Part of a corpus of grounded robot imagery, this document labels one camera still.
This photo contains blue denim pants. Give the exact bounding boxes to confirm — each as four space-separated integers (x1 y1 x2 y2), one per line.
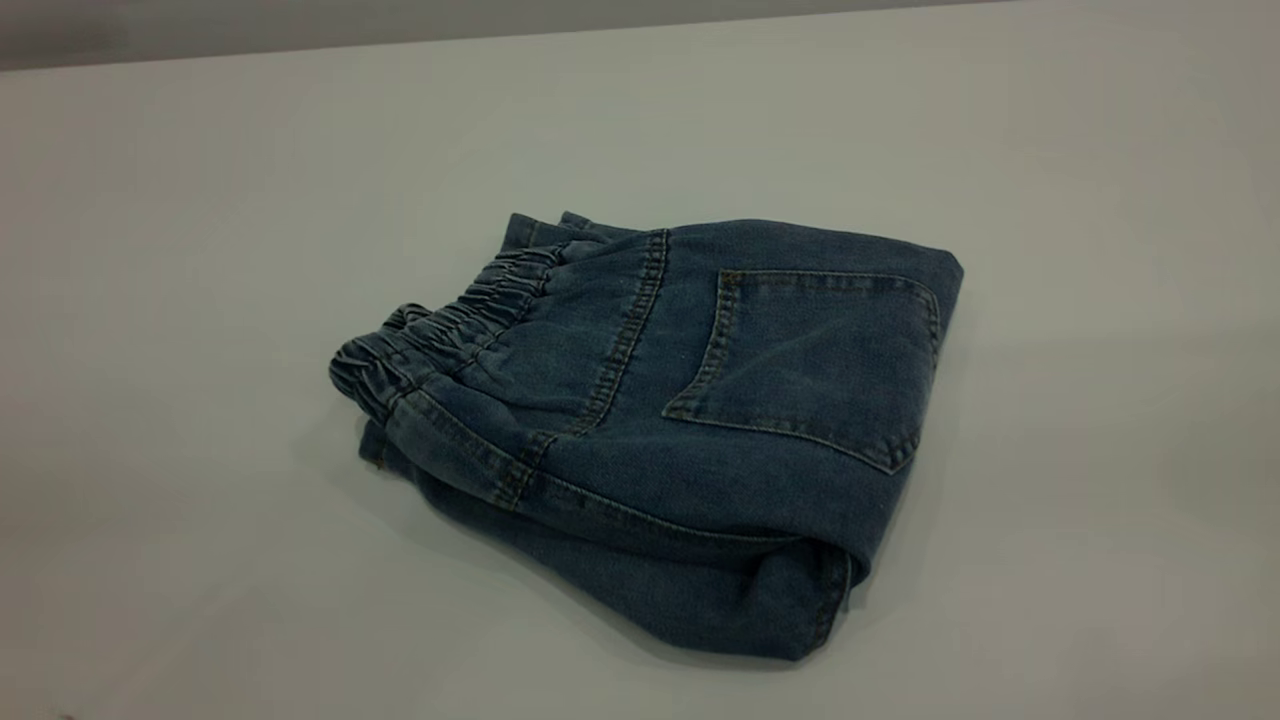
328 210 966 663

